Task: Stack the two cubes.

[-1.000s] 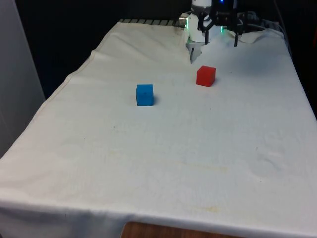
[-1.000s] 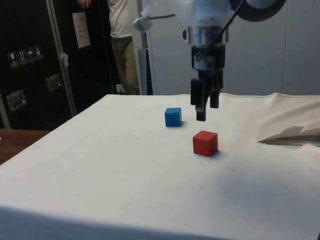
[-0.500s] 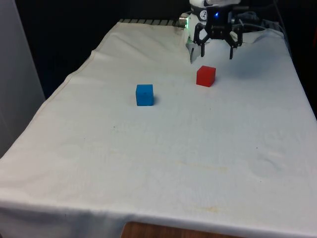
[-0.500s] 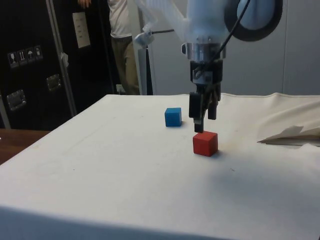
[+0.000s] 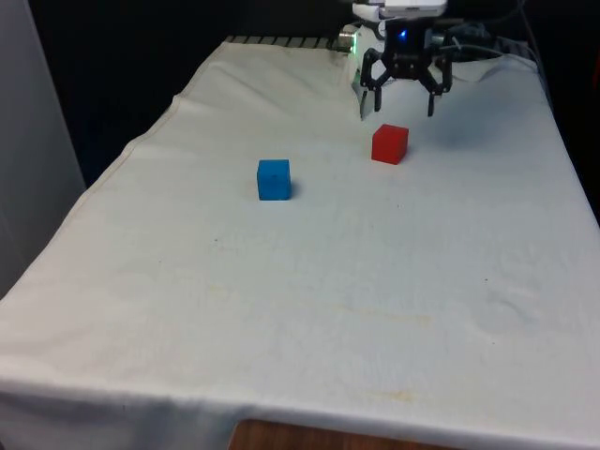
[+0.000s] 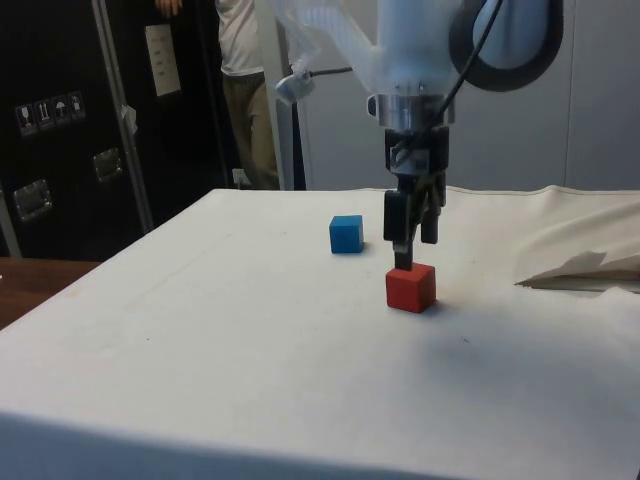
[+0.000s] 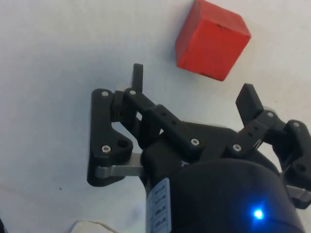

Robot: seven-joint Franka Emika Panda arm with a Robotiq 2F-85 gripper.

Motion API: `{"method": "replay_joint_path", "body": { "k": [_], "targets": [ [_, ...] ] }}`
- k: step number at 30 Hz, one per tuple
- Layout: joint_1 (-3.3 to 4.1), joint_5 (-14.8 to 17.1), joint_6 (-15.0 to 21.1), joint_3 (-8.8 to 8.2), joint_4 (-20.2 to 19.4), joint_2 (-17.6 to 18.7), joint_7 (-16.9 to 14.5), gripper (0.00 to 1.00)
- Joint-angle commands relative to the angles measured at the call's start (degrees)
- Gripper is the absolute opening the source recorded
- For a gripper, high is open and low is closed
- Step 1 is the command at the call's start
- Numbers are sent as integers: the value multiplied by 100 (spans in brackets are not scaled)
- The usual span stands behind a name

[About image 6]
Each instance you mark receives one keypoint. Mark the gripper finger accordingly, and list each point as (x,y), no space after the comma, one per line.
(430,227)
(397,215)

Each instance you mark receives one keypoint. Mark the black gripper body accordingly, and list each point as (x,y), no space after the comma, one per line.
(440,150)

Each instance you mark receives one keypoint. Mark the red cube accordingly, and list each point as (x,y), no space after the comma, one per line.
(407,292)

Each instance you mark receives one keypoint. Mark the blue cube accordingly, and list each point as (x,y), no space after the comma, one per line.
(345,235)

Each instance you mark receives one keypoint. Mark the pale locker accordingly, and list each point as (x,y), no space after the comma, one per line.
(500,140)

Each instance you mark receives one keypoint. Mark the person in white shirt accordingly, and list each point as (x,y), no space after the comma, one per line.
(245,50)

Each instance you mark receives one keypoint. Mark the black cabinet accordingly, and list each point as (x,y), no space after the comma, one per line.
(60,150)

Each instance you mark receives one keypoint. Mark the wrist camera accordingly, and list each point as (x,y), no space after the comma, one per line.
(295,86)

